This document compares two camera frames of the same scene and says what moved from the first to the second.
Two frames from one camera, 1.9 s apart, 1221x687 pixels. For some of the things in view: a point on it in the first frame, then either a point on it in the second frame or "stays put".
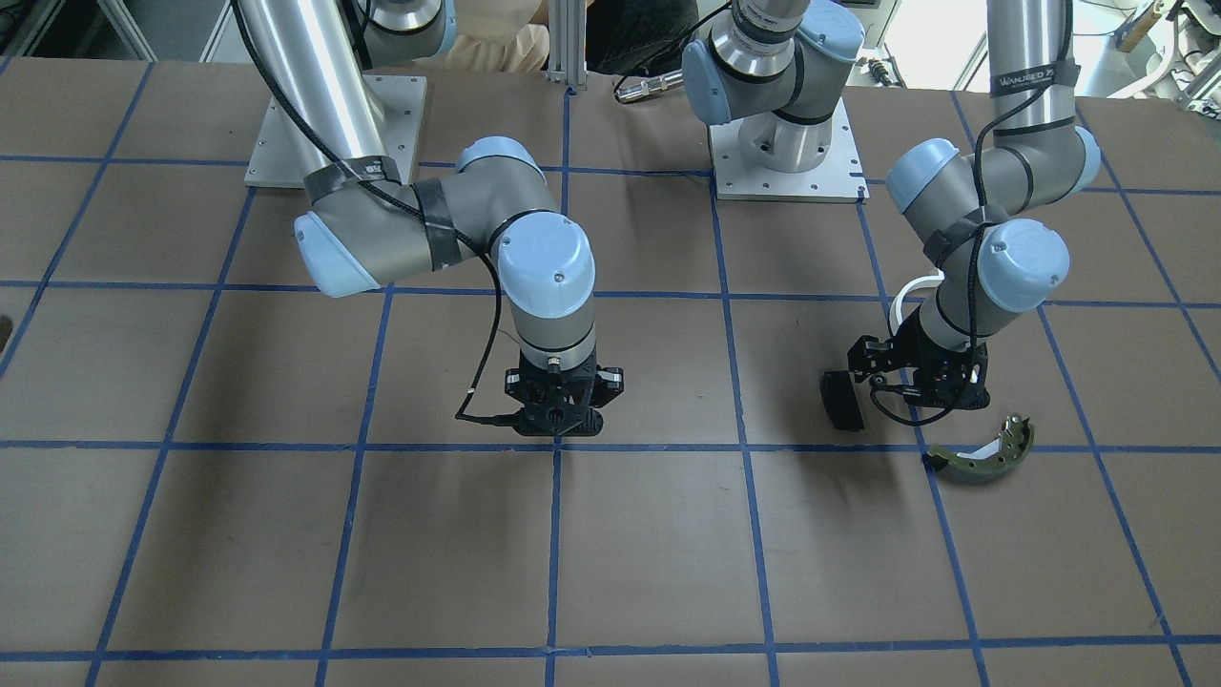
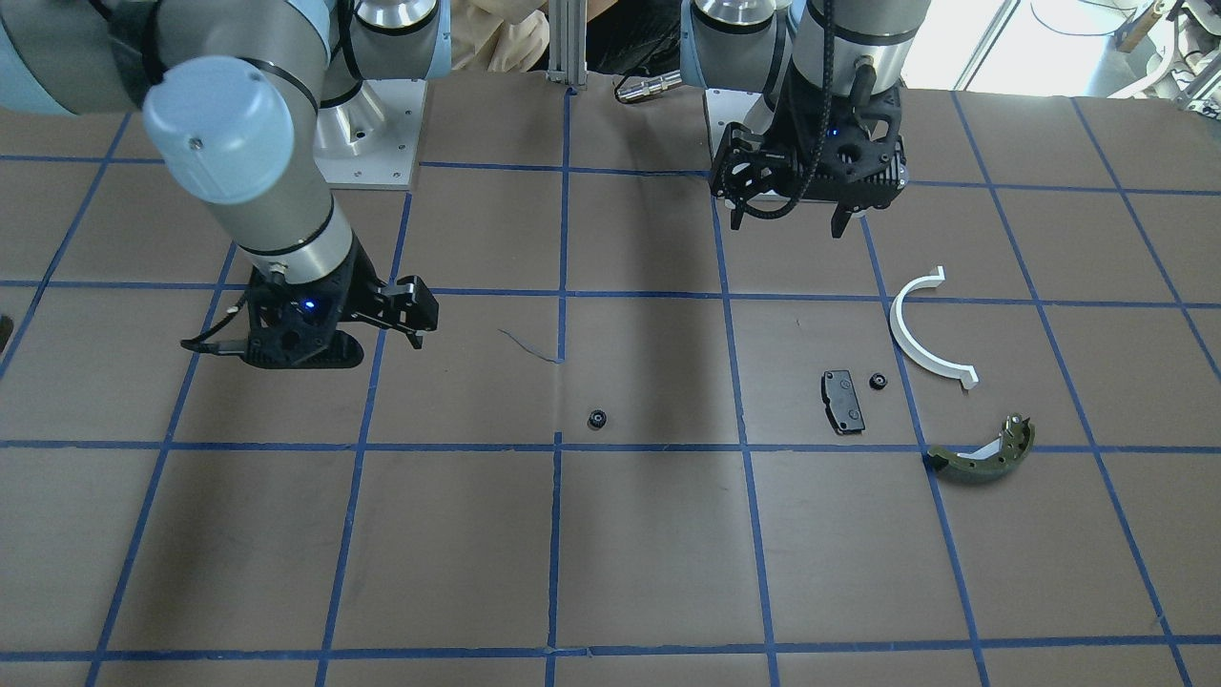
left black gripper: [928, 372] -> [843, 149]
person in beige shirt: [497, 36] stays put
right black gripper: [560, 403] -> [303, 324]
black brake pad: [841, 401] stays put
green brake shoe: [991, 460] stays put
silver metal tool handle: [630, 88] stays put
